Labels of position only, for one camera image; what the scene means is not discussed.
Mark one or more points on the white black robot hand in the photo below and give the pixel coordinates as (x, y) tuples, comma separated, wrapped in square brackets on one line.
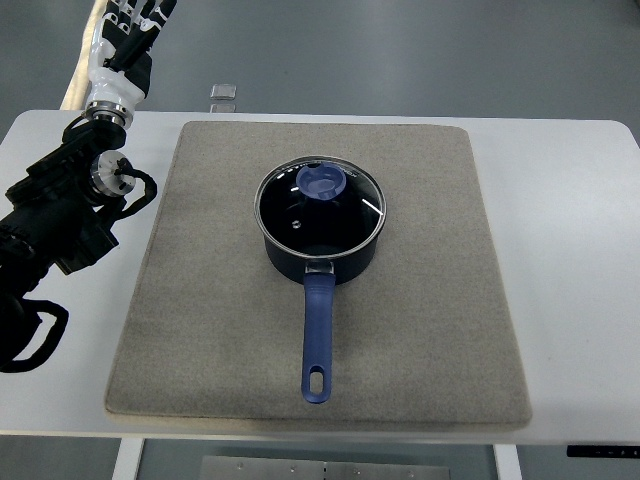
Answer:
[(119, 62)]

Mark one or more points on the glass lid blue knob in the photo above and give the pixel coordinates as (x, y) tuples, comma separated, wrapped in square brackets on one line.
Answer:
[(320, 206)]

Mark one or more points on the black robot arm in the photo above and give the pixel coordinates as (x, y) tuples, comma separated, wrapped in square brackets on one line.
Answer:
[(63, 213)]

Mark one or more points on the beige strip on floor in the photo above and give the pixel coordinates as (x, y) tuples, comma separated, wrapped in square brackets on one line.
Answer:
[(78, 85)]

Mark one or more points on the clear floor plate lower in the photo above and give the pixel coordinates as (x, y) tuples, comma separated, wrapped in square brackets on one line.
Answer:
[(222, 108)]

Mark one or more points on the dark blue saucepan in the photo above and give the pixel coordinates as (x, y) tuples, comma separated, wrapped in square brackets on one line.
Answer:
[(319, 276)]

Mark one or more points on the white left table leg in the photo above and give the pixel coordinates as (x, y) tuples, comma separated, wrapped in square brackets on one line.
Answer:
[(128, 459)]

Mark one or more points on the white table leg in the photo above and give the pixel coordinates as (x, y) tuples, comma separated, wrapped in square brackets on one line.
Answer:
[(128, 459), (507, 462)]

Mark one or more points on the grey felt mat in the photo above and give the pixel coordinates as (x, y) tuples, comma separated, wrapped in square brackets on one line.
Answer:
[(422, 338)]

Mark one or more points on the white right table leg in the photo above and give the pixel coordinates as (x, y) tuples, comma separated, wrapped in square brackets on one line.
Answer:
[(507, 462)]

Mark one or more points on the black table control panel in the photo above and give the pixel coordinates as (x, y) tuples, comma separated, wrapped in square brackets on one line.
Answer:
[(603, 451)]

